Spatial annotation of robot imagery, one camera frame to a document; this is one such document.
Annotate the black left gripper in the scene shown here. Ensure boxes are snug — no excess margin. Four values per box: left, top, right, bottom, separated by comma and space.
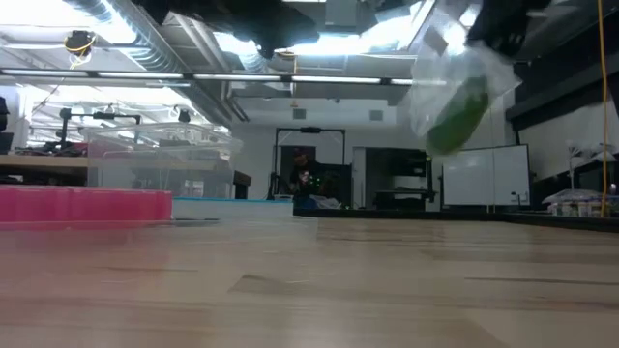
134, 0, 320, 60

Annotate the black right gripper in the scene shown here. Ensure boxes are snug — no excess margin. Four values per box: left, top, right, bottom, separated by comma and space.
466, 0, 552, 59

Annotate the green elastic bandage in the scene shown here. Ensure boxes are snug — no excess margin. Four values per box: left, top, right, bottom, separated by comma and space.
425, 74, 490, 157

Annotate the long ceiling light bar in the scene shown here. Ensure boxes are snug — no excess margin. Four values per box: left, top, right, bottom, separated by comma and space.
0, 67, 417, 89

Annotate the person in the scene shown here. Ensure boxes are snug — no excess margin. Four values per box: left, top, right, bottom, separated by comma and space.
288, 147, 336, 210

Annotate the white whiteboard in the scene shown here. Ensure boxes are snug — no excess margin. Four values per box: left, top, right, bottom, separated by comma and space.
441, 144, 531, 208

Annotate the clear plastic container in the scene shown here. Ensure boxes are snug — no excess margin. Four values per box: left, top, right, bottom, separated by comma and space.
79, 122, 245, 200

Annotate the blue white pill organizer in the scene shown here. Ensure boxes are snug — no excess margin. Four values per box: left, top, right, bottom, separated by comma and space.
172, 196, 295, 224

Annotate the black cabinet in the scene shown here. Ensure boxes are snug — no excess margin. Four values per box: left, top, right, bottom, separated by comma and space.
365, 147, 436, 210

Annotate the plastic bag of bottles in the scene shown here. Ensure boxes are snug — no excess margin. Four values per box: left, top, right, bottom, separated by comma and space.
541, 188, 619, 218

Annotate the black yellow ceiling reel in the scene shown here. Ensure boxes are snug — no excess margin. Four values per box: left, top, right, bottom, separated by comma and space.
63, 29, 97, 67

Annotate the thin yellow ceiling cord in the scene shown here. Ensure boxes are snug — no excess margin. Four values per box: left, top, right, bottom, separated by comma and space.
288, 51, 300, 108

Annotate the black rig frame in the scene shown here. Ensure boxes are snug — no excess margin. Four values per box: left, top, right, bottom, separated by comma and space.
268, 127, 347, 210

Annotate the thick yellow hanging cable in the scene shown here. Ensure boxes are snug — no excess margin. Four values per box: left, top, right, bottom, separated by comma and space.
596, 0, 610, 218

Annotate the black metal table frame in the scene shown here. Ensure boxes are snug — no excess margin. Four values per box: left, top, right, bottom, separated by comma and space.
292, 206, 619, 234

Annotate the black camera stand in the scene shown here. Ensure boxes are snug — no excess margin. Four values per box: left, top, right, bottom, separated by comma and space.
58, 108, 142, 146

